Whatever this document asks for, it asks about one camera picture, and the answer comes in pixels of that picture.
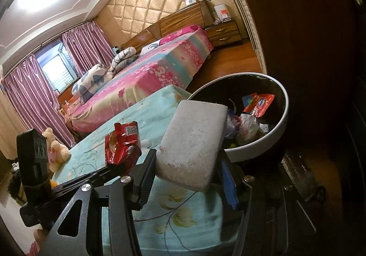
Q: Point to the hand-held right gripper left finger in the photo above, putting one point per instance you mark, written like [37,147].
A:
[145,184]

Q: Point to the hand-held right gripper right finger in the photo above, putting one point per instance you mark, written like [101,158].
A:
[230,184]

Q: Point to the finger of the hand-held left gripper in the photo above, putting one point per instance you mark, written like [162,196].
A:
[114,174]
[83,176]

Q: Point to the red snack wrapper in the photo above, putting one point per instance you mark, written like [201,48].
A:
[123,141]

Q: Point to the white foam block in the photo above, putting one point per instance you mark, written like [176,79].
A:
[191,141]

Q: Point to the black white-rimmed trash bin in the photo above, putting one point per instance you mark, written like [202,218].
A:
[280,118]

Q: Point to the cream teddy bear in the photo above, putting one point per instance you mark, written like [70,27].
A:
[57,149]

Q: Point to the white plastic bag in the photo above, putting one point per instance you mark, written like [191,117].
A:
[248,126]

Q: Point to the wooden side table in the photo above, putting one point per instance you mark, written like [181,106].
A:
[67,106]

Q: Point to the clear plastic wrapper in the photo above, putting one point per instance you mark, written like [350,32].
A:
[232,123]

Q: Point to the long pink satin curtain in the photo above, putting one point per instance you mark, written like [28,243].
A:
[31,93]

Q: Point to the light blue floral tablecloth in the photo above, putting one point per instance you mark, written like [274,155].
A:
[148,118]

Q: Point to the red candy packet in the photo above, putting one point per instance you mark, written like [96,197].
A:
[261,103]

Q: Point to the window with blinds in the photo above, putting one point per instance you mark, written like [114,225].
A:
[55,69]

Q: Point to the patterned pillows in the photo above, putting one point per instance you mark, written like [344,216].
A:
[91,81]

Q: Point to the bed with pink floral sheet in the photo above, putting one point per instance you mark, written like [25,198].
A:
[160,73]

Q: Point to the rolled grey-patterned white quilt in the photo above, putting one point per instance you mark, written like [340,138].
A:
[123,57]

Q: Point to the short pink satin curtain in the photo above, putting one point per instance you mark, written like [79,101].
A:
[85,44]

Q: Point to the white patterned pillow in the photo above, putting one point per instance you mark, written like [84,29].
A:
[150,49]

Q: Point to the wooden nightstand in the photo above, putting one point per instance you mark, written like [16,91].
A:
[226,33]

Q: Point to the pink floral pillow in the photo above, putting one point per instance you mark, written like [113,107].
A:
[178,33]

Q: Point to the wooden headboard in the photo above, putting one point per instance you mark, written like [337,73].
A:
[177,17]

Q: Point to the dark wooden door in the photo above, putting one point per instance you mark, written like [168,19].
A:
[300,30]

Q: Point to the white appliance with orange label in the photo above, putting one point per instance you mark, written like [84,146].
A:
[221,11]

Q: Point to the small white box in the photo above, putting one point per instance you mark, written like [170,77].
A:
[190,2]

